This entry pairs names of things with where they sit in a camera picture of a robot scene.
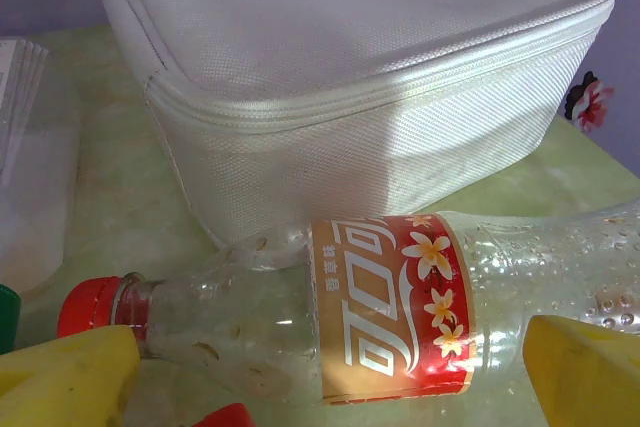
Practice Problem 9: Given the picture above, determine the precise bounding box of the clear bottle white label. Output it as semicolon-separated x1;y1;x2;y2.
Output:
0;36;84;354

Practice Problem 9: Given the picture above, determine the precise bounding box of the white square box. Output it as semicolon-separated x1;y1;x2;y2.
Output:
89;0;619;251

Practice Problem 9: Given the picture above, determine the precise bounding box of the cola bottle red cap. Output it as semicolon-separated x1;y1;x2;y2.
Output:
56;201;640;411

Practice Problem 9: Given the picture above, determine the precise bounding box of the red and white bottle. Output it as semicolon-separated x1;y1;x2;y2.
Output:
198;402;252;427

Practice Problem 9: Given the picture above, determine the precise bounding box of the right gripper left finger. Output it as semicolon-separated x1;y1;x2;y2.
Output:
0;324;142;427

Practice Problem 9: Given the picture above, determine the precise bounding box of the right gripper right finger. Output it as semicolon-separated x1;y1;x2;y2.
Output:
522;314;640;427

